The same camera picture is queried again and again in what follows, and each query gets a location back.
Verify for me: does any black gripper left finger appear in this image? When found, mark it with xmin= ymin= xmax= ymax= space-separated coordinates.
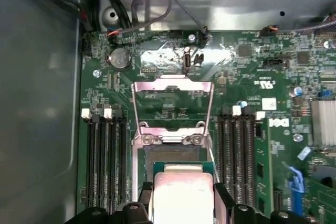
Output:
xmin=62 ymin=181 xmax=154 ymax=224

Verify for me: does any silver metal drive cage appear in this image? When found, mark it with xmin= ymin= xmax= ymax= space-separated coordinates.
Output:
xmin=99 ymin=0 xmax=336 ymax=32

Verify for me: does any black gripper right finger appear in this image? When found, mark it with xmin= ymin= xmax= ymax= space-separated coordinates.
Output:
xmin=214 ymin=183 xmax=316 ymax=224

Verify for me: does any CPU socket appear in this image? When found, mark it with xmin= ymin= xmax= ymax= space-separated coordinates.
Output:
xmin=130 ymin=119 xmax=220 ymax=224

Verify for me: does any silver internal USB port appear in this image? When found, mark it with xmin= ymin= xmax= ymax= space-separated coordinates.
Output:
xmin=182 ymin=47 xmax=192 ymax=74

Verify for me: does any silver CPU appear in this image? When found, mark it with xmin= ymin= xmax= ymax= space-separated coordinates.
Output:
xmin=152 ymin=160 xmax=217 ymax=224

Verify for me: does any coin cell battery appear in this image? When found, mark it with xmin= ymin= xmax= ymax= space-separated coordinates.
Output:
xmin=106 ymin=47 xmax=132 ymax=71

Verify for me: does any green motherboard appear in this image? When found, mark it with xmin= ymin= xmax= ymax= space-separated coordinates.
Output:
xmin=76 ymin=28 xmax=336 ymax=224

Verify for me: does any green RAM stick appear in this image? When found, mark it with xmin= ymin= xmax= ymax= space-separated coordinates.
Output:
xmin=253 ymin=118 xmax=272 ymax=218

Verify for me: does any silver chipset heat sink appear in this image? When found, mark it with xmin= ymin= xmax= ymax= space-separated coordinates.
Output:
xmin=311 ymin=99 xmax=336 ymax=146

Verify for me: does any blue expansion slot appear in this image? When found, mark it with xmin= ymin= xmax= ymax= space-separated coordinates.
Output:
xmin=283 ymin=162 xmax=306 ymax=224

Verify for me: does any metal socket cover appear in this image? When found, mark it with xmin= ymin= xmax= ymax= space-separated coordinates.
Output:
xmin=130 ymin=74 xmax=215 ymax=137

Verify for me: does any black open PC case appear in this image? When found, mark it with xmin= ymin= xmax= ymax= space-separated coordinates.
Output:
xmin=0 ymin=0 xmax=336 ymax=224

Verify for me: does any black cable bundle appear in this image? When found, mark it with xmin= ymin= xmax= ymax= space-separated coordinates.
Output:
xmin=78 ymin=0 xmax=106 ymax=33

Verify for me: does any black RAM slot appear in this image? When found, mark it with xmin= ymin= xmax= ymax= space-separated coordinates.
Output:
xmin=103 ymin=108 xmax=118 ymax=209
xmin=243 ymin=108 xmax=256 ymax=206
xmin=218 ymin=105 xmax=229 ymax=204
xmin=230 ymin=105 xmax=243 ymax=205
xmin=93 ymin=115 xmax=106 ymax=209
xmin=81 ymin=108 xmax=95 ymax=209
xmin=117 ymin=115 xmax=129 ymax=206

